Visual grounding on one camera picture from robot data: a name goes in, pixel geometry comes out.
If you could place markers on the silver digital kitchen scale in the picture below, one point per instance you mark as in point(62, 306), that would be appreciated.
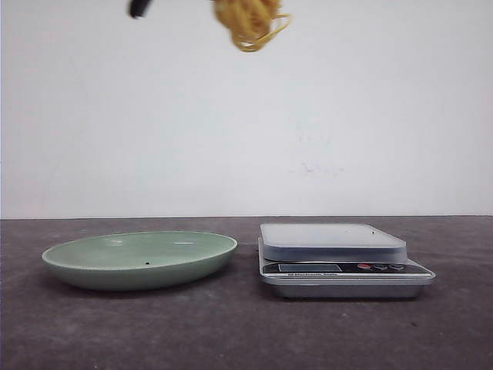
point(338, 261)

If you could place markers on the green shallow plate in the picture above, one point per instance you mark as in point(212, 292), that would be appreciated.
point(139, 260)

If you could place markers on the yellow vermicelli noodle bundle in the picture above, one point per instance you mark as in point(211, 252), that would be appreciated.
point(251, 24)

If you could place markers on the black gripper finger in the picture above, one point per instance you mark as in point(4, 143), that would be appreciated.
point(138, 8)

